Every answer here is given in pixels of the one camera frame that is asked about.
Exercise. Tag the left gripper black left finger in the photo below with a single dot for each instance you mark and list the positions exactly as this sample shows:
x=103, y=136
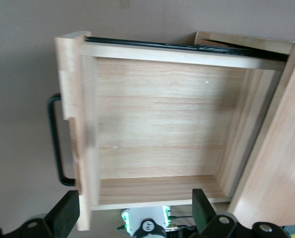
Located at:
x=60, y=218

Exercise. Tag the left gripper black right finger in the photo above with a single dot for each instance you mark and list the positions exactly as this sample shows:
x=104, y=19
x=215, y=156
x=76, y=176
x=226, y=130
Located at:
x=203, y=213

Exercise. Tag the light wooden drawer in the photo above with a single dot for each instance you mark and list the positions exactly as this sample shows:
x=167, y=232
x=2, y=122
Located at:
x=162, y=119

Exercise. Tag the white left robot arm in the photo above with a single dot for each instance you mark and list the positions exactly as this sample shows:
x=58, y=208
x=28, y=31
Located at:
x=147, y=225

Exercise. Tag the wooden drawer cabinet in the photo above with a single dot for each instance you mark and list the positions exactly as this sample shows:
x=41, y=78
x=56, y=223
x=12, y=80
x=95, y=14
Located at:
x=281, y=148

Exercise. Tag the black metal drawer slide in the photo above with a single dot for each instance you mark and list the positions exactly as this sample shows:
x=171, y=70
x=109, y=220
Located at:
x=162, y=45

